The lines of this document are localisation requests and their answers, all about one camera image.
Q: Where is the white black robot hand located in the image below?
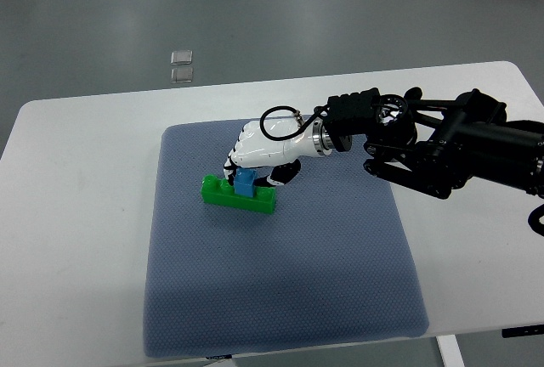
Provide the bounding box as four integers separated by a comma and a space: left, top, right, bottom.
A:
224, 121, 322, 187

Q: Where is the small blue block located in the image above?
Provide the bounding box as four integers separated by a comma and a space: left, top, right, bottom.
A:
233, 167, 257, 198

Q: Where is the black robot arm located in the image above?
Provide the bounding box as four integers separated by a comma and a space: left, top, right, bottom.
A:
314, 88, 543, 199

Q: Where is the long green block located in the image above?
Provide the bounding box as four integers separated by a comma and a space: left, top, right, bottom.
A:
201, 174, 276, 214

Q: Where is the upper metal floor plate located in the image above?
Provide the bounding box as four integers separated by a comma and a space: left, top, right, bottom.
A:
170, 49, 193, 65

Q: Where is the blue-grey fabric mat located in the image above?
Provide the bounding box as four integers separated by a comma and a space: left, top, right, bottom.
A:
144, 121, 429, 358

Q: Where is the white table leg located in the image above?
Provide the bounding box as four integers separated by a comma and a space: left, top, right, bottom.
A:
436, 335, 465, 367

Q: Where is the black table control panel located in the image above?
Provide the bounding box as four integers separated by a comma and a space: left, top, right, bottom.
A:
501, 325, 544, 338

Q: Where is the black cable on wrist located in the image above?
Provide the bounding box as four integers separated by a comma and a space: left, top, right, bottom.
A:
259, 105, 337, 141

